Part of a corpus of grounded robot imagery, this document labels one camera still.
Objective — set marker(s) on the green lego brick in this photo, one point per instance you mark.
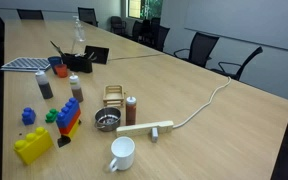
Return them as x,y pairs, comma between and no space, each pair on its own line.
51,115

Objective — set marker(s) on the red sauce squeeze bottle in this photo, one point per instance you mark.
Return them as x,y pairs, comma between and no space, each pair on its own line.
131,112

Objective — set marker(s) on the small wooden crate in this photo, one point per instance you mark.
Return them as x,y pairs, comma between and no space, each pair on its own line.
113,96

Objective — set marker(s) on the cream power strip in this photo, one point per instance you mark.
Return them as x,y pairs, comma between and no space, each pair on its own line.
144,128

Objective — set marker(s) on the small metal pot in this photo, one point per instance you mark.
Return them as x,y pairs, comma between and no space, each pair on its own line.
107,119

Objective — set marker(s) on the white ceramic mug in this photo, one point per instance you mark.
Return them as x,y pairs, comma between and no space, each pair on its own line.
122,154

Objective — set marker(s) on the brown sauce squeeze bottle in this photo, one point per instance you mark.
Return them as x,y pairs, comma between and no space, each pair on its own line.
76,90

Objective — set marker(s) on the black utensil organizer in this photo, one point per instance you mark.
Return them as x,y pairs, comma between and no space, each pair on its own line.
79,63

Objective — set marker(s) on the black clip stand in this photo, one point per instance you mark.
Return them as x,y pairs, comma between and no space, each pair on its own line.
80,123
64,140

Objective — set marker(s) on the long red lego brick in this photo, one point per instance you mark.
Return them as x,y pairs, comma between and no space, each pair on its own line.
72,124

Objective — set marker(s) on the long blue lego brick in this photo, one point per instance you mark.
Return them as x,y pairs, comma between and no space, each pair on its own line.
67,113

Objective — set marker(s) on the long yellow lego brick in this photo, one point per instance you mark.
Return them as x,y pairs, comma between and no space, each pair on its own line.
74,130

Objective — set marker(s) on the window with green view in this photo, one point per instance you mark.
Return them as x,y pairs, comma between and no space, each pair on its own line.
145,8

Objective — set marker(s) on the orange plastic cup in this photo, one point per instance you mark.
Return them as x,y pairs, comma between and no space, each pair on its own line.
61,71

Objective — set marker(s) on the clear pump sanitizer bottle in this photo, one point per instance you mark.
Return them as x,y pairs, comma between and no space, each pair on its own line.
79,31

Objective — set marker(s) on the blue plastic cup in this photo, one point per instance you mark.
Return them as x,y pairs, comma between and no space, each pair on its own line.
54,62

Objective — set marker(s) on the grey shaker bottle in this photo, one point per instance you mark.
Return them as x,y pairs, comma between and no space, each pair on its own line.
45,87

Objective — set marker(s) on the small blue lego brick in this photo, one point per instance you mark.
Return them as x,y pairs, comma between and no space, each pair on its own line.
28,116

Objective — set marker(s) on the large yellow lego brick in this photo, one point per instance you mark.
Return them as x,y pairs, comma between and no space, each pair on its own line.
34,146

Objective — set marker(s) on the wall whiteboard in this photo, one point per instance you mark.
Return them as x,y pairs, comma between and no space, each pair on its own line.
250,20

